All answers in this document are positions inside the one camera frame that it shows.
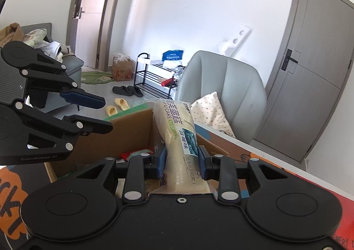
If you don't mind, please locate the white cloth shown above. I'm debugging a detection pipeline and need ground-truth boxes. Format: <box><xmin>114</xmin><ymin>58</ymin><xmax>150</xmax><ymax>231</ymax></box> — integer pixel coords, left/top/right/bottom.
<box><xmin>41</xmin><ymin>41</ymin><xmax>75</xmax><ymax>63</ymax></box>

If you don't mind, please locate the grey door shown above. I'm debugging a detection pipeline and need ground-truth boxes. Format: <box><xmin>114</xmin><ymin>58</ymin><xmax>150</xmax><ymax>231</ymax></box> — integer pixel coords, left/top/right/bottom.
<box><xmin>250</xmin><ymin>0</ymin><xmax>354</xmax><ymax>164</ymax></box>

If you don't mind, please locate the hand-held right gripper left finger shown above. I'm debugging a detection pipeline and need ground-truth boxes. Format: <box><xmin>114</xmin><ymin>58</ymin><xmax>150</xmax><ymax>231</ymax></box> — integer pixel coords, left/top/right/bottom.
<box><xmin>73</xmin><ymin>145</ymin><xmax>168</xmax><ymax>202</ymax></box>

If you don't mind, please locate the grey sofa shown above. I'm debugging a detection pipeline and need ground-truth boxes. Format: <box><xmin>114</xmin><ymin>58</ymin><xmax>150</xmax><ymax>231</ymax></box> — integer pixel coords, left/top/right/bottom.
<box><xmin>0</xmin><ymin>22</ymin><xmax>85</xmax><ymax>114</ymax></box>

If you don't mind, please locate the brown coat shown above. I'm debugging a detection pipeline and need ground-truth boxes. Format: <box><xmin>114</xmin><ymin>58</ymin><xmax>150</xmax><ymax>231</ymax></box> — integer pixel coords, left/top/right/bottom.
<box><xmin>0</xmin><ymin>23</ymin><xmax>26</xmax><ymax>49</ymax></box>

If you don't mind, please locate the black slipper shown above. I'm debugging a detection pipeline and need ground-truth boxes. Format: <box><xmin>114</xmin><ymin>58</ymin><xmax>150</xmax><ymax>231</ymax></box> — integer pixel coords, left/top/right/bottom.
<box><xmin>112</xmin><ymin>86</ymin><xmax>134</xmax><ymax>96</ymax></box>
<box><xmin>127</xmin><ymin>86</ymin><xmax>144</xmax><ymax>98</ymax></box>

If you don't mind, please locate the black door handle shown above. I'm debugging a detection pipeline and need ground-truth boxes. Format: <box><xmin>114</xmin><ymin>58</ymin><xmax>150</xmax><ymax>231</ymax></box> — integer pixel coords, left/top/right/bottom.
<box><xmin>281</xmin><ymin>48</ymin><xmax>299</xmax><ymax>71</ymax></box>

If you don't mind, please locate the white dotted pillow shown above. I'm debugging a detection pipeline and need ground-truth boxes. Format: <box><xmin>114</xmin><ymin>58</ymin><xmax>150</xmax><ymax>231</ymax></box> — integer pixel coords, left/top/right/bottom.
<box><xmin>190</xmin><ymin>92</ymin><xmax>236</xmax><ymax>139</ymax></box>

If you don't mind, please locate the brown cardboard box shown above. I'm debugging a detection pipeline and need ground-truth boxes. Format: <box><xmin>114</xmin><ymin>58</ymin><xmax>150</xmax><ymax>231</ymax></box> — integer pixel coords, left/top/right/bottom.
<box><xmin>44</xmin><ymin>107</ymin><xmax>231</xmax><ymax>198</ymax></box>

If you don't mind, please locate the white board with holes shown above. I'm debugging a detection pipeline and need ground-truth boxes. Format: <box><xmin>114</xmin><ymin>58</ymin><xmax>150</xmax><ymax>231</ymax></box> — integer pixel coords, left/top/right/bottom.
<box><xmin>218</xmin><ymin>24</ymin><xmax>253</xmax><ymax>57</ymax></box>

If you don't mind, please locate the small printed cardboard box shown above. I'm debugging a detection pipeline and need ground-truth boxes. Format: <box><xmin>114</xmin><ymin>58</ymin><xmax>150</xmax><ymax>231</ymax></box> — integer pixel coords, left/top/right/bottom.
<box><xmin>112</xmin><ymin>53</ymin><xmax>134</xmax><ymax>82</ymax></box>

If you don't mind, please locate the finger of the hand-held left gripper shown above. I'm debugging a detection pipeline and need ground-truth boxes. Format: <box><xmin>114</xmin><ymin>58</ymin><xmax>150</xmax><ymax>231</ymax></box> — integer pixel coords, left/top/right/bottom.
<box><xmin>14</xmin><ymin>101</ymin><xmax>114</xmax><ymax>154</ymax></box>
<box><xmin>19</xmin><ymin>48</ymin><xmax>106</xmax><ymax>110</ymax></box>

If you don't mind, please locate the grey upholstered chair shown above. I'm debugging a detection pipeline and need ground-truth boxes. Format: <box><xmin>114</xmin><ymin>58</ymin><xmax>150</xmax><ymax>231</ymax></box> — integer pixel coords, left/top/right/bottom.
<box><xmin>175</xmin><ymin>50</ymin><xmax>267</xmax><ymax>146</ymax></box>

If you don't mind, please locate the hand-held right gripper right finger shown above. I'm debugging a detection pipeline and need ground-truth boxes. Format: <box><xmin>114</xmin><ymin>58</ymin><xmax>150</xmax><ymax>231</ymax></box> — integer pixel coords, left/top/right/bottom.
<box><xmin>197</xmin><ymin>146</ymin><xmax>291</xmax><ymax>202</ymax></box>

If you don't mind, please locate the black shoe rack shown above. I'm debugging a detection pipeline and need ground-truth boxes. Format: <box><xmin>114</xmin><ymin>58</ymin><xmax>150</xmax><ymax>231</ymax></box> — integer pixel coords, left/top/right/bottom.
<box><xmin>134</xmin><ymin>53</ymin><xmax>178</xmax><ymax>99</ymax></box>

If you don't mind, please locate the colourful printed table mat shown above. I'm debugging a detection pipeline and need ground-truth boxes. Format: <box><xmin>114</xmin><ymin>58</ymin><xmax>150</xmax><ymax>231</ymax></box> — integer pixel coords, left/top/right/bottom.
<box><xmin>0</xmin><ymin>125</ymin><xmax>354</xmax><ymax>250</ymax></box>

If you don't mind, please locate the blue plastic bag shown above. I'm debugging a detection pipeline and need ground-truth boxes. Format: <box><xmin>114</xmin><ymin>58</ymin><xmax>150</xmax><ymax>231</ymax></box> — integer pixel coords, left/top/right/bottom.
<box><xmin>162</xmin><ymin>50</ymin><xmax>185</xmax><ymax>62</ymax></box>

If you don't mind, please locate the long white cake packet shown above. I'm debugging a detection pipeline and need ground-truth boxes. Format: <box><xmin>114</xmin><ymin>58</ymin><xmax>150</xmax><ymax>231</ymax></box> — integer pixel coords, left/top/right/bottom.
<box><xmin>144</xmin><ymin>98</ymin><xmax>219</xmax><ymax>194</ymax></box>

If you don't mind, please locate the floral cloth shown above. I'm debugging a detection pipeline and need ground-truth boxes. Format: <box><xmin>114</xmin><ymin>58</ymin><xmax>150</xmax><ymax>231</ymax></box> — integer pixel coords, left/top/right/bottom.
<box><xmin>23</xmin><ymin>29</ymin><xmax>48</xmax><ymax>48</ymax></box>

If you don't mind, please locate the light wooden door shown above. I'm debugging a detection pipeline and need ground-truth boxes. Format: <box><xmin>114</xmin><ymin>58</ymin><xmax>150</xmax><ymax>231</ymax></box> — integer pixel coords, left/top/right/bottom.
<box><xmin>66</xmin><ymin>0</ymin><xmax>123</xmax><ymax>71</ymax></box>

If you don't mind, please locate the green floor rug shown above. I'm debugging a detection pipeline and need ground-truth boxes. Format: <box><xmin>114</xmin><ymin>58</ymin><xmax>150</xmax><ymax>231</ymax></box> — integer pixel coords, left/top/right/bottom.
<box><xmin>80</xmin><ymin>70</ymin><xmax>114</xmax><ymax>85</ymax></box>

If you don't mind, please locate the silver door handle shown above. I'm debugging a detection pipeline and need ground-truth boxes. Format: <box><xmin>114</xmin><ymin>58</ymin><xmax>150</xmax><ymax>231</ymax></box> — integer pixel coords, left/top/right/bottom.
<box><xmin>72</xmin><ymin>4</ymin><xmax>84</xmax><ymax>20</ymax></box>

